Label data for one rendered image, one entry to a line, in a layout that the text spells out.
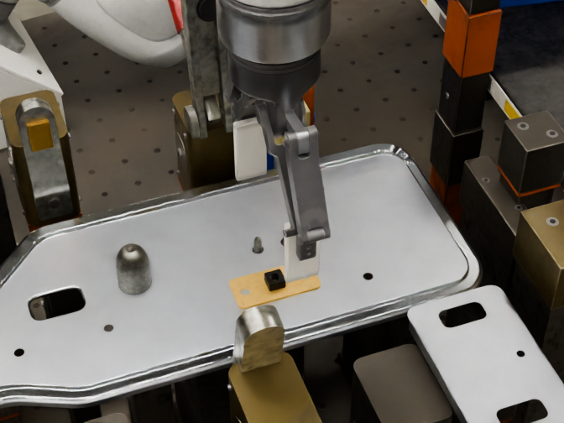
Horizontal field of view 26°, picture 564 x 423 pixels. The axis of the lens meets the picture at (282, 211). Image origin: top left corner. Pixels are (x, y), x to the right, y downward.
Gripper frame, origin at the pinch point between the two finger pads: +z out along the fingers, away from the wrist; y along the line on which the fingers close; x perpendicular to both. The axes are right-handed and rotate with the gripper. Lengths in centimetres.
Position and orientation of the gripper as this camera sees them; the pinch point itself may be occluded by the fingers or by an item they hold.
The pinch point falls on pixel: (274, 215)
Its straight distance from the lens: 111.0
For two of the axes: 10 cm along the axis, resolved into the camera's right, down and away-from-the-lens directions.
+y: -3.4, -6.7, 6.6
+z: 0.0, 7.0, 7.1
